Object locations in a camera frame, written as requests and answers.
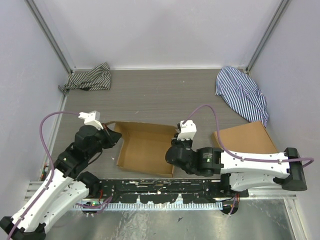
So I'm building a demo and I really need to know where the folded brown cardboard box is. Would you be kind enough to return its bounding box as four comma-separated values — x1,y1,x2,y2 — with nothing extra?
219,121,278,154

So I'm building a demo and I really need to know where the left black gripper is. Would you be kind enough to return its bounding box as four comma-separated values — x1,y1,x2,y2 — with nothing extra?
87,122,122,159

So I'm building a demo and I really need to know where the aluminium front rail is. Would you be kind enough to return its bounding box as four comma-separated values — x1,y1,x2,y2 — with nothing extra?
24,181,297,203

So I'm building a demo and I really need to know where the black white striped cloth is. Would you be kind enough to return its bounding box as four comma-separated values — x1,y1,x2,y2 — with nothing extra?
58,62,112,95

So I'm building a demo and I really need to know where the brown cardboard box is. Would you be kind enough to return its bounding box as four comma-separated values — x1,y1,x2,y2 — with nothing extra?
105,121,177,178
219,121,278,154

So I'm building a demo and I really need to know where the right aluminium corner post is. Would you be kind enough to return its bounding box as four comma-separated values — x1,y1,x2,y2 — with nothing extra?
244,0,292,75

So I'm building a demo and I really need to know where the aluminium corner post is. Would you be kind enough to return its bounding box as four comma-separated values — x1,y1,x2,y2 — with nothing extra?
24,0,73,74
244,0,292,75

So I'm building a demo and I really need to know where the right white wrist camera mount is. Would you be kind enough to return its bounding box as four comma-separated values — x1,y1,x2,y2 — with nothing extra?
176,120,197,141

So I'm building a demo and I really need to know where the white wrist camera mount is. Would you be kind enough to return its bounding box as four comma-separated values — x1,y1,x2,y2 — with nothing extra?
176,120,197,141
78,110,103,131

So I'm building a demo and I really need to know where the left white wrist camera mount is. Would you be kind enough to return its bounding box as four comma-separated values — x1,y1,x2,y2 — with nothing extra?
78,110,103,131

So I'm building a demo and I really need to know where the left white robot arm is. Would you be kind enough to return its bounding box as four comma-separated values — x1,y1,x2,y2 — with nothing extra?
0,124,122,240

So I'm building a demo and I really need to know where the white slotted cable duct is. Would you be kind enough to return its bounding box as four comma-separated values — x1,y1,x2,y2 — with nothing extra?
72,201,225,211

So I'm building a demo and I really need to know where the left aluminium corner post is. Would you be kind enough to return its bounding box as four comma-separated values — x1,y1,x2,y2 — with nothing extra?
24,0,73,74

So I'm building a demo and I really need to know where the blue white striped cloth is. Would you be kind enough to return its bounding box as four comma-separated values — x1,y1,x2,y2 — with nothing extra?
215,66,269,127

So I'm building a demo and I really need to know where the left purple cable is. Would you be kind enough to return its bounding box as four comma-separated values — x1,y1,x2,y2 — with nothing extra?
6,111,116,240

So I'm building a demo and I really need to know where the purple cable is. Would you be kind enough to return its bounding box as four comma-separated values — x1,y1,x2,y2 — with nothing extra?
182,104,315,216
6,111,116,240

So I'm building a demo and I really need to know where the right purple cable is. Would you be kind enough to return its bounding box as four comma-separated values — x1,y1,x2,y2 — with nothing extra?
182,104,315,216

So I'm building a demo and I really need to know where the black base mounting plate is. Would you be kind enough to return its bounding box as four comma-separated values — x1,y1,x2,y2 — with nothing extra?
87,178,236,204

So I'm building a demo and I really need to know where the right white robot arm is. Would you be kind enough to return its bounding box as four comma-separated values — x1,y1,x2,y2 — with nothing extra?
165,138,308,198

